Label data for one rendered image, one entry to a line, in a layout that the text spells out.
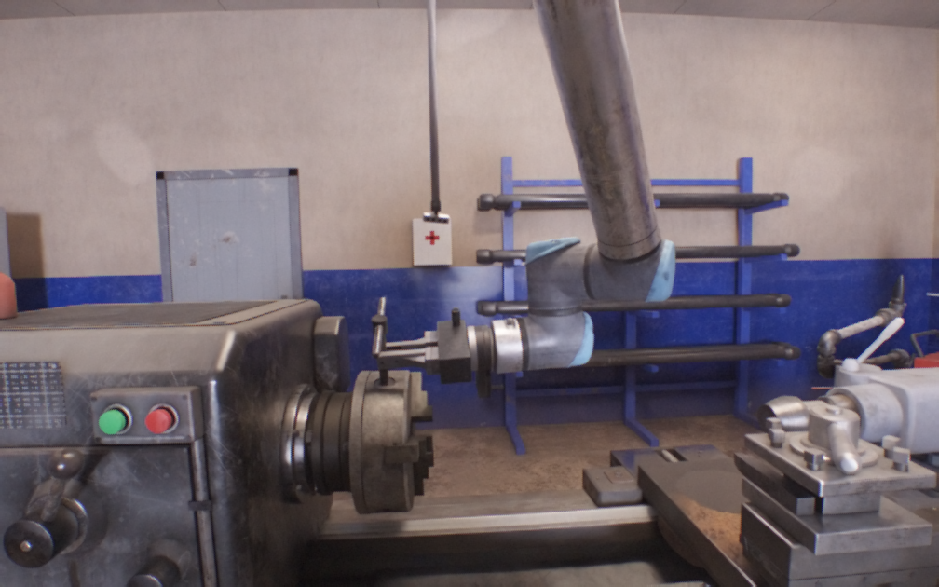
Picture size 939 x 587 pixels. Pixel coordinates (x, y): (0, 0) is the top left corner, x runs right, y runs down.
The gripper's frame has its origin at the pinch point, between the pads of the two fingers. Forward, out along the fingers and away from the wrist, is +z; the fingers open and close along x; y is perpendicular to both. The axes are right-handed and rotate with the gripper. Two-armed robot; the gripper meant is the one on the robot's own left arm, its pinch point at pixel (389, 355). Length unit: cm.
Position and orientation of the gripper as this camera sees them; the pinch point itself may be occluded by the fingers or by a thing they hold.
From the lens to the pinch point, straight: 81.3
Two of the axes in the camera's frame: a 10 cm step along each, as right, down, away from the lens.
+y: -0.5, -9.2, -4.0
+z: -10.0, 0.8, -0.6
